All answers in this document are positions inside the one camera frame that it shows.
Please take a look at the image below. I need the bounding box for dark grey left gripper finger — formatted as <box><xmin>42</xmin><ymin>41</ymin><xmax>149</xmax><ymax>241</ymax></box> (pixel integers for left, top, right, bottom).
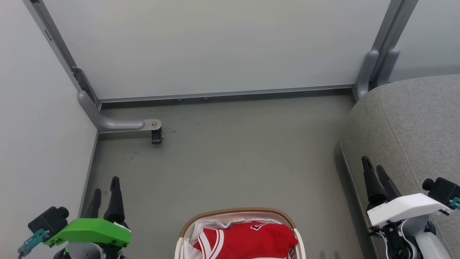
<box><xmin>103</xmin><ymin>176</ymin><xmax>128</xmax><ymax>227</ymax></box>
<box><xmin>86</xmin><ymin>188</ymin><xmax>102</xmax><ymax>219</ymax></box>

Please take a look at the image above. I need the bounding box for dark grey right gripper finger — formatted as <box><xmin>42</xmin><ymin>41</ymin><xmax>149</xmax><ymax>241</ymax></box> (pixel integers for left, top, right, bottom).
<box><xmin>361</xmin><ymin>156</ymin><xmax>388</xmax><ymax>211</ymax></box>
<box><xmin>376</xmin><ymin>165</ymin><xmax>402</xmax><ymax>201</ymax></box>

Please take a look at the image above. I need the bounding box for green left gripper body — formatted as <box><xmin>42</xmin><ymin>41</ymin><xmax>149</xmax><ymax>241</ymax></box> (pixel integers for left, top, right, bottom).
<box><xmin>44</xmin><ymin>218</ymin><xmax>132</xmax><ymax>249</ymax></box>

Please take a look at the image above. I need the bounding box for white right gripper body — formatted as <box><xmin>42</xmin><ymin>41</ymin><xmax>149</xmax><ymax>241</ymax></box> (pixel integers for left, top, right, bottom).
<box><xmin>367</xmin><ymin>193</ymin><xmax>452</xmax><ymax>228</ymax></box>

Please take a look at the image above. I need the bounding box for grey fabric sofa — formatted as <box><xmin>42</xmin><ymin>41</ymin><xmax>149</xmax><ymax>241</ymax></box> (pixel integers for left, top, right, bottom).
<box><xmin>333</xmin><ymin>74</ymin><xmax>460</xmax><ymax>259</ymax></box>

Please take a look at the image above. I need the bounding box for grey partition foot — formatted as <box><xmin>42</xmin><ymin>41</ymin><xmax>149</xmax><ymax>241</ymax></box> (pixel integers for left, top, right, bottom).
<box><xmin>78</xmin><ymin>90</ymin><xmax>162</xmax><ymax>133</ymax></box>

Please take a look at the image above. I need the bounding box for white garment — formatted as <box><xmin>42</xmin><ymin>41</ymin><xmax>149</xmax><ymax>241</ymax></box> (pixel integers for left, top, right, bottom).
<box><xmin>184</xmin><ymin>219</ymin><xmax>230</xmax><ymax>259</ymax></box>

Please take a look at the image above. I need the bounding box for white basket liner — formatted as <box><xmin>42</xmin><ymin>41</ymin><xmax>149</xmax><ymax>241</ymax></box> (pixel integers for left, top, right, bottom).
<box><xmin>175</xmin><ymin>212</ymin><xmax>306</xmax><ymax>259</ymax></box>

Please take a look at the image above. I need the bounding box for woven tan laundry basket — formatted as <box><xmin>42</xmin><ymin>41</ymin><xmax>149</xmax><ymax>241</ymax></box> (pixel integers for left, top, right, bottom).
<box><xmin>174</xmin><ymin>207</ymin><xmax>307</xmax><ymax>259</ymax></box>

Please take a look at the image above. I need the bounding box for red jersey with white stripes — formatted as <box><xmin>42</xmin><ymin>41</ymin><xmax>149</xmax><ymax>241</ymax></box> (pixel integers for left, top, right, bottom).
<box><xmin>193</xmin><ymin>221</ymin><xmax>299</xmax><ymax>259</ymax></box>

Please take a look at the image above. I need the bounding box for grey partition bottom rail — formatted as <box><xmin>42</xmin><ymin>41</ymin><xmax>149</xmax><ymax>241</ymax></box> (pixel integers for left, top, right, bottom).
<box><xmin>98</xmin><ymin>85</ymin><xmax>355</xmax><ymax>104</ymax></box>

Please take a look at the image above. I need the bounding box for grey partition post with feet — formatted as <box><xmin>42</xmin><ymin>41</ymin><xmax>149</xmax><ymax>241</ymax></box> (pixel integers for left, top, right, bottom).
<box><xmin>352</xmin><ymin>0</ymin><xmax>419</xmax><ymax>101</ymax></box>

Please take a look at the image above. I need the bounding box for grey partition corner post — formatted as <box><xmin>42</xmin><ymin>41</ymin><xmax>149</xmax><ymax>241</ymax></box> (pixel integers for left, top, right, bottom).
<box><xmin>22</xmin><ymin>0</ymin><xmax>102</xmax><ymax>108</ymax></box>

